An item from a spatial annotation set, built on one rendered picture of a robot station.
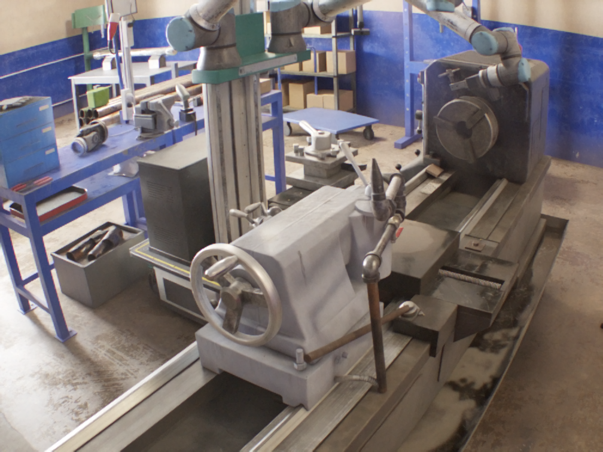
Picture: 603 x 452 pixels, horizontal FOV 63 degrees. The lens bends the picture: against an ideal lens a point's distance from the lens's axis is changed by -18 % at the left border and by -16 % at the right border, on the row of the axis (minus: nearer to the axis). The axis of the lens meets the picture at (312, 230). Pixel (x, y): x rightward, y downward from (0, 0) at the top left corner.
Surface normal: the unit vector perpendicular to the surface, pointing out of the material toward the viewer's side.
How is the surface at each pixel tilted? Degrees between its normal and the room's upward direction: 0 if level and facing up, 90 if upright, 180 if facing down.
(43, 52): 90
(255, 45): 90
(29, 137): 90
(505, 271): 0
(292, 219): 0
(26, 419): 0
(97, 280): 90
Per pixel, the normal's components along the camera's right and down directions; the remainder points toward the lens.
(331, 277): 0.78, -0.11
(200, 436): -0.01, -0.72
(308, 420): -0.04, -0.90
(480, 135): -0.54, 0.38
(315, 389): 0.84, 0.21
